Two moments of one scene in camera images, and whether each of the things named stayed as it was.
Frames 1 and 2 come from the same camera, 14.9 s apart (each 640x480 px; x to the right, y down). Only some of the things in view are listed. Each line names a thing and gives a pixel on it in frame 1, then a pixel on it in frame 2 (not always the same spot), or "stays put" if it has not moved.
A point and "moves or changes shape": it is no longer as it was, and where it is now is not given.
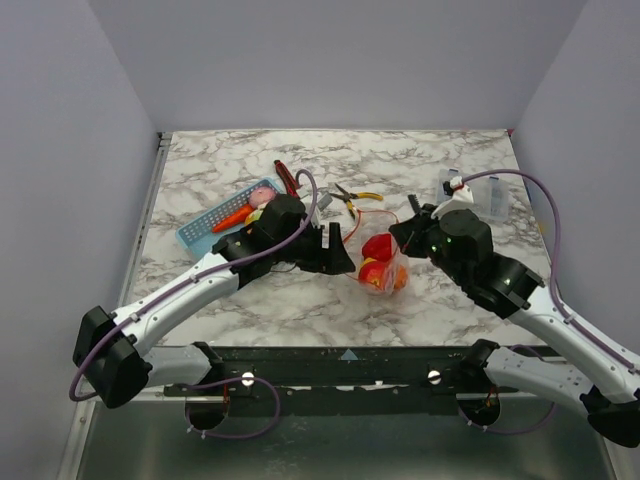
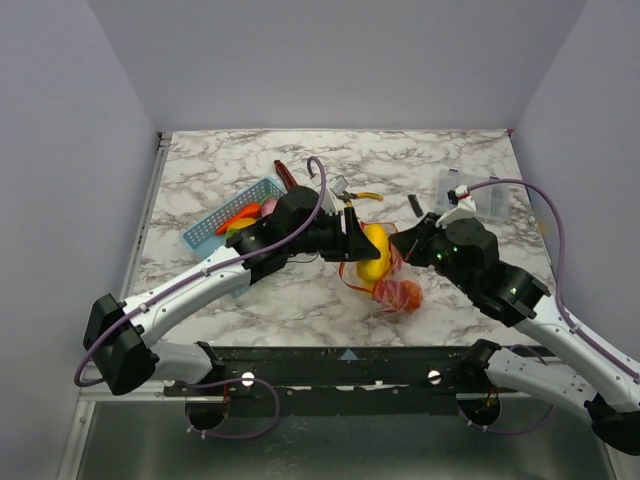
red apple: x=373 y=272 → x=398 y=295
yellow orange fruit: x=367 y=260 moves or changes shape
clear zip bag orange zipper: x=379 y=268 moves or changes shape
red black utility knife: x=288 y=181 stays put
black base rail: x=333 y=380 stays put
